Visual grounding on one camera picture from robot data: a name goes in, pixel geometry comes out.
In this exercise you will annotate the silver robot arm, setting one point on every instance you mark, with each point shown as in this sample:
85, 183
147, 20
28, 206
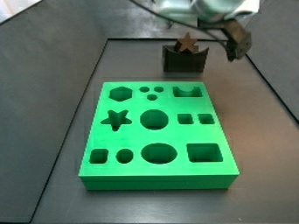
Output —
217, 14

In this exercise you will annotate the brown star prism block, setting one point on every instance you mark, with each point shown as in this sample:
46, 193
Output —
185, 44

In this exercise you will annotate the green shape sorter board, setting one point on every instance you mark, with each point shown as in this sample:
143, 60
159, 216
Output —
157, 139

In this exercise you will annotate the dark grey curved fixture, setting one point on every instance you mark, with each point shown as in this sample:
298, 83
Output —
183, 62

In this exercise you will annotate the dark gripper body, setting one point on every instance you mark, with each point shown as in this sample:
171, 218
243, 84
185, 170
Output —
239, 37

